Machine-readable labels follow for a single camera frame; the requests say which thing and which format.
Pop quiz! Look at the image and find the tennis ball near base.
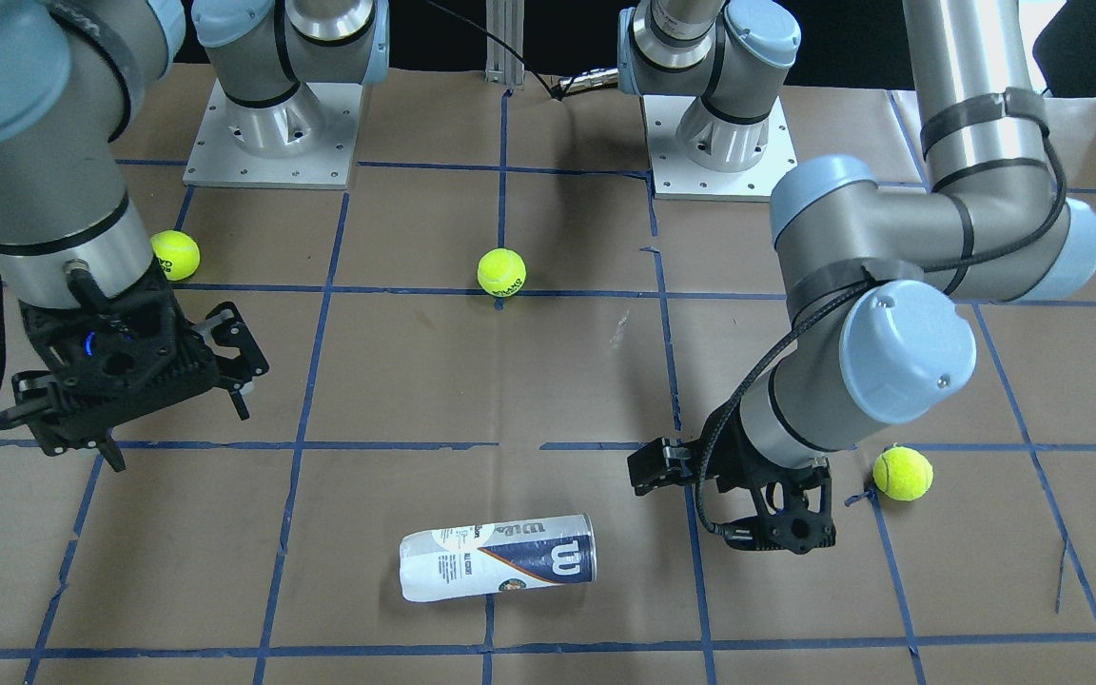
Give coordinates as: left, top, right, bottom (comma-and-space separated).
149, 229, 201, 282

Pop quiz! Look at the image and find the tennis ball near tape curl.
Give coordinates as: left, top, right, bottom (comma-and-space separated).
871, 445, 934, 501

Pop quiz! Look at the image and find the clear Wilson tennis ball can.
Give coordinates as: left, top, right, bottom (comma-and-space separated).
399, 515, 597, 602

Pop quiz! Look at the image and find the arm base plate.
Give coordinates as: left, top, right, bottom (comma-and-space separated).
183, 83, 368, 190
642, 95, 799, 201

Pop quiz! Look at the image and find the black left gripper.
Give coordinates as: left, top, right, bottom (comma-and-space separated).
627, 400, 831, 496

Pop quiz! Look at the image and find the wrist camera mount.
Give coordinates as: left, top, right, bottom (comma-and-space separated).
13, 279, 221, 472
718, 457, 836, 555

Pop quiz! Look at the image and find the tennis ball at table centre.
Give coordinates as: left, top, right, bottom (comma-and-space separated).
476, 247, 527, 298

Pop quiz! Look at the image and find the aluminium frame post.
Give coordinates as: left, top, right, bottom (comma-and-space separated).
484, 0, 525, 90

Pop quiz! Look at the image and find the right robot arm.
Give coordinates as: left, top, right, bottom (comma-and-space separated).
0, 1, 390, 471

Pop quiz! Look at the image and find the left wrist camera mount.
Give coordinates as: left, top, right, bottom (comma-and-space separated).
718, 457, 836, 555

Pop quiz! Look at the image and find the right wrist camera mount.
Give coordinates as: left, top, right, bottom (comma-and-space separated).
13, 279, 221, 472

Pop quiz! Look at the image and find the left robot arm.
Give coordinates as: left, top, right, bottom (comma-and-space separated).
628, 1, 1096, 494

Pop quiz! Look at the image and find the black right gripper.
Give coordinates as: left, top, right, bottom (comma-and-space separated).
19, 267, 270, 473

